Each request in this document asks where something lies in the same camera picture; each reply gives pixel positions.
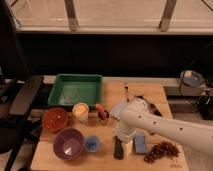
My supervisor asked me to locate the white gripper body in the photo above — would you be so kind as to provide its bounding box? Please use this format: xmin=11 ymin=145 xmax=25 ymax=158
xmin=121 ymin=141 xmax=133 ymax=157

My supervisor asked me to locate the black eraser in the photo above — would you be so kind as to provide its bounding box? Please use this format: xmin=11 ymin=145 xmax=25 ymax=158
xmin=114 ymin=137 xmax=124 ymax=160

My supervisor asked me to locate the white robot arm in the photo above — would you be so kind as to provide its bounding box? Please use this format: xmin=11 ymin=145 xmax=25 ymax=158
xmin=115 ymin=101 xmax=213 ymax=157

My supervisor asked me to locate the green plastic tray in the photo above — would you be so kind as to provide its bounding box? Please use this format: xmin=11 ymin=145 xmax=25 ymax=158
xmin=48 ymin=74 xmax=103 ymax=108

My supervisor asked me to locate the blue sponge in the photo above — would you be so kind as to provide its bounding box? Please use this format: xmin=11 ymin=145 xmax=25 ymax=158
xmin=133 ymin=133 xmax=147 ymax=154

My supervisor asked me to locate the bunch of red grapes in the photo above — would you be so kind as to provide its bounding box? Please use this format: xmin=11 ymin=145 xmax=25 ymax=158
xmin=144 ymin=141 xmax=179 ymax=163

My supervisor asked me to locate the small blue cup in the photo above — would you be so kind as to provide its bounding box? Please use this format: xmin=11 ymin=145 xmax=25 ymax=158
xmin=84 ymin=135 xmax=100 ymax=153

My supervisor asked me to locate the white cup with orange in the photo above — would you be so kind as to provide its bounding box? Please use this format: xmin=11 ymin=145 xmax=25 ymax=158
xmin=72 ymin=103 xmax=89 ymax=122

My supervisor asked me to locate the purple bowl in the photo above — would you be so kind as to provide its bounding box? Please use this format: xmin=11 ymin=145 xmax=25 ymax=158
xmin=53 ymin=128 xmax=84 ymax=160

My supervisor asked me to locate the red-brown bowl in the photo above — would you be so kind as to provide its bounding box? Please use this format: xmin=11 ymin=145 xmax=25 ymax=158
xmin=42 ymin=107 xmax=68 ymax=132

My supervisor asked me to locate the black office chair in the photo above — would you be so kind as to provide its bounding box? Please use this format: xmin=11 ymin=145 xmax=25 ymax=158
xmin=0 ymin=75 xmax=44 ymax=171

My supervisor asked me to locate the red handled tool in cup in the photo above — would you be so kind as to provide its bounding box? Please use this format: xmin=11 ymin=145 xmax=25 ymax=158
xmin=95 ymin=103 xmax=109 ymax=125

